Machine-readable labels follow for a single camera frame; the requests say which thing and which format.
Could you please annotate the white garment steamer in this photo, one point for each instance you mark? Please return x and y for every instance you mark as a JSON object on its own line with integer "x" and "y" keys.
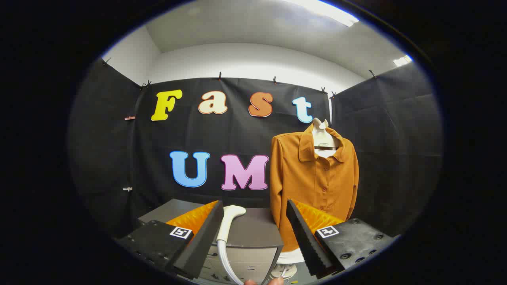
{"x": 229, "y": 219}

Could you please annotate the grey drawer cabinet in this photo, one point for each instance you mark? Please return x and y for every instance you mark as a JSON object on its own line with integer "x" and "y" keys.
{"x": 253, "y": 233}

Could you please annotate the small ceiling light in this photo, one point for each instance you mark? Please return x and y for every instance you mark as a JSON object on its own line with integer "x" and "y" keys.
{"x": 402, "y": 60}

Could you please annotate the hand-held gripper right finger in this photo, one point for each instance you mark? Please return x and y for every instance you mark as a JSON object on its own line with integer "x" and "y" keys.
{"x": 305, "y": 237}

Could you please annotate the long ceiling light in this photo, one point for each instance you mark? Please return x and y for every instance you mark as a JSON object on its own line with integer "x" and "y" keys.
{"x": 328, "y": 12}

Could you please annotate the row of black clips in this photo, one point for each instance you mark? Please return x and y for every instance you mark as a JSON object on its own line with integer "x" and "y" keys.
{"x": 220, "y": 75}

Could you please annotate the white clothes hanger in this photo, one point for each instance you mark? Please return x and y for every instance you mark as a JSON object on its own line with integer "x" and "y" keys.
{"x": 323, "y": 136}

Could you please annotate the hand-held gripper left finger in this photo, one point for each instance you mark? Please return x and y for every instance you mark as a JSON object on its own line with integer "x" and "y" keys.
{"x": 206, "y": 237}

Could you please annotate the orange button-up shirt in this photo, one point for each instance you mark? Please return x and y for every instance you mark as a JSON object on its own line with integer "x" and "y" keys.
{"x": 309, "y": 182}

